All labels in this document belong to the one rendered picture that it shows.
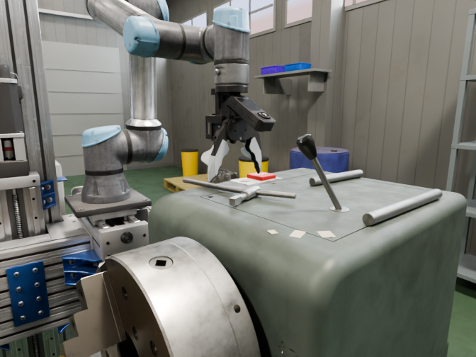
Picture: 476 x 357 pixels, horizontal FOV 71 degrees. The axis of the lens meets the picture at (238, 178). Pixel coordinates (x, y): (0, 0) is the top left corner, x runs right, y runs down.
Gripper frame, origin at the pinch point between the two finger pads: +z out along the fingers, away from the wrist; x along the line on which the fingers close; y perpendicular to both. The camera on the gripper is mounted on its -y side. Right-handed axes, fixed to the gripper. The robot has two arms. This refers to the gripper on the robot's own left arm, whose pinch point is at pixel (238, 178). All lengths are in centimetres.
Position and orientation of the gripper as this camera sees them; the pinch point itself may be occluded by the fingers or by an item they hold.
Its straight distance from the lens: 74.8
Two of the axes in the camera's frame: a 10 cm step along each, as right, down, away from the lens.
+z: 0.0, 9.8, 2.0
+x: -7.5, 1.3, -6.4
